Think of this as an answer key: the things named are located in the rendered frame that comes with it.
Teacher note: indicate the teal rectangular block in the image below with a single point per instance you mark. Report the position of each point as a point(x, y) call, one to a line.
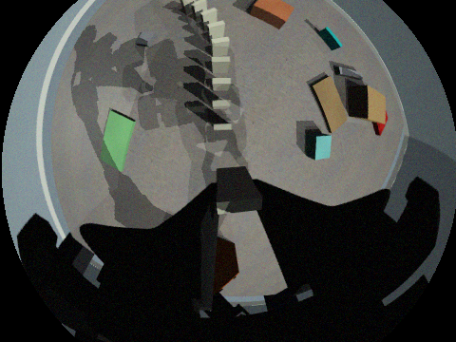
point(319, 146)
point(329, 37)

